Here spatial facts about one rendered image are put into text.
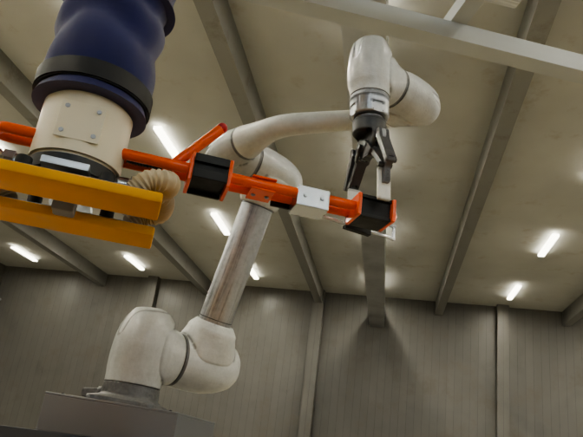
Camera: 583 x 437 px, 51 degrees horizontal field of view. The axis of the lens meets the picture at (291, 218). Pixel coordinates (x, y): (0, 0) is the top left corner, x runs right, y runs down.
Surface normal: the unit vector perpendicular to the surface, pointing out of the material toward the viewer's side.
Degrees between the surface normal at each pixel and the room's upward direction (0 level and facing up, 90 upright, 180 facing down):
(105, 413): 90
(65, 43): 99
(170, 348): 86
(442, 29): 90
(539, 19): 180
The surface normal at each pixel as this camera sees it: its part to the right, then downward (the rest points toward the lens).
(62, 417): -0.14, -0.37
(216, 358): 0.59, 0.04
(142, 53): 0.90, -0.29
